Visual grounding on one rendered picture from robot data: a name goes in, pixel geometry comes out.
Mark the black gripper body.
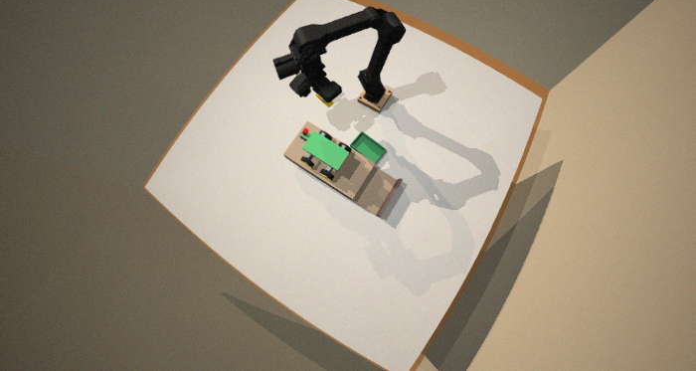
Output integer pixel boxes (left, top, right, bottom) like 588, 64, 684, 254
299, 63, 342, 102

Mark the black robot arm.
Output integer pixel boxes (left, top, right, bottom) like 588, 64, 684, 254
273, 6, 406, 104

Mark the brown wooden ramp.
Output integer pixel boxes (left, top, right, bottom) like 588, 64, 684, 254
283, 121, 403, 217

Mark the yellow wheel chock with orange handle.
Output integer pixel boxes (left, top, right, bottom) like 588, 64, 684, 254
316, 94, 333, 107

